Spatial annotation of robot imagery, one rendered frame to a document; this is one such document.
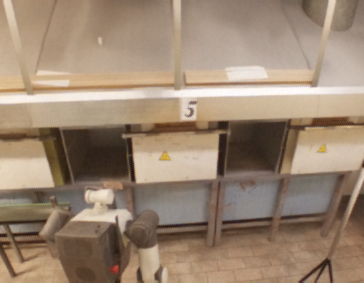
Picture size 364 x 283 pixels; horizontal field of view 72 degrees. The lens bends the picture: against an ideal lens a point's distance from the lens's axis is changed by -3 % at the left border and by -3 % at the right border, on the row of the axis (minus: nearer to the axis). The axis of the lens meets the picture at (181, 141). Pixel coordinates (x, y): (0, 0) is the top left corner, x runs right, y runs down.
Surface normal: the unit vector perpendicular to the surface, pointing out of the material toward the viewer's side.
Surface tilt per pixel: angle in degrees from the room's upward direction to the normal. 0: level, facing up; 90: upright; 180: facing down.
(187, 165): 90
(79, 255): 72
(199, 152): 90
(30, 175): 90
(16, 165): 90
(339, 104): 80
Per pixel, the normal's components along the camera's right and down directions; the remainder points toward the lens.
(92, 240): -0.18, 0.15
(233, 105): 0.09, 0.29
